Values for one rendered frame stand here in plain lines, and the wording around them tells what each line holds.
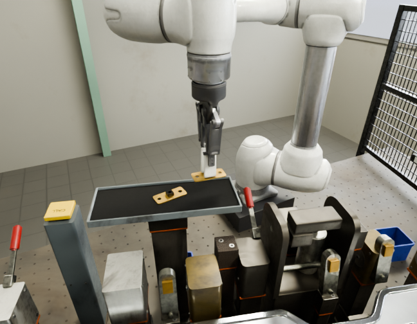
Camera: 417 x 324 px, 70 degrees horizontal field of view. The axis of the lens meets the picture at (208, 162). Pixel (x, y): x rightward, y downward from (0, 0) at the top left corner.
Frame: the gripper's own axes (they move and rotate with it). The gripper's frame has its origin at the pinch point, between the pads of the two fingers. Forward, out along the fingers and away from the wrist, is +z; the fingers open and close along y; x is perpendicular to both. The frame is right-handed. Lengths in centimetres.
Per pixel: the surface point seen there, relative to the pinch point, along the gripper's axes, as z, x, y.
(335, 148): 125, 217, -183
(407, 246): 47, 77, 7
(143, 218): 9.8, -17.4, 4.3
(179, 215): 10.0, -9.1, 5.6
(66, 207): 10.0, -35.0, -5.6
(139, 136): 115, 4, -264
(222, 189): 9.8, 4.2, -0.8
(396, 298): 26, 36, 32
